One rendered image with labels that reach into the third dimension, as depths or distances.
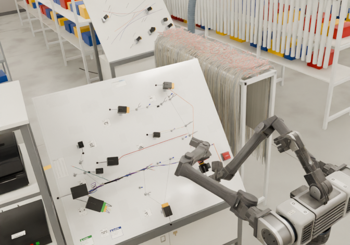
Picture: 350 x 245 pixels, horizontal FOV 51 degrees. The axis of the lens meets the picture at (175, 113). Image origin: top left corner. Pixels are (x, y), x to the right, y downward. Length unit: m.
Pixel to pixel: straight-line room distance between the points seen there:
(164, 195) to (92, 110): 0.72
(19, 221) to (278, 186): 2.65
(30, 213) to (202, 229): 1.15
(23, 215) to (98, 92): 0.87
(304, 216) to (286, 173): 2.67
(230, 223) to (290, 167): 1.69
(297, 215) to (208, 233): 1.26
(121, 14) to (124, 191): 3.46
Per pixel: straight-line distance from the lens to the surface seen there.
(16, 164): 1.96
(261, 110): 3.30
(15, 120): 1.78
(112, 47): 5.15
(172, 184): 2.46
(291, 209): 1.62
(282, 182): 4.13
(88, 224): 2.37
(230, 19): 5.82
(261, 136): 2.18
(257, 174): 4.19
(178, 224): 2.48
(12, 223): 2.36
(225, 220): 2.77
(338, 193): 1.74
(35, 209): 2.39
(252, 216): 1.63
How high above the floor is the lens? 2.63
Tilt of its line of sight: 29 degrees down
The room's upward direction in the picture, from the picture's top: 4 degrees counter-clockwise
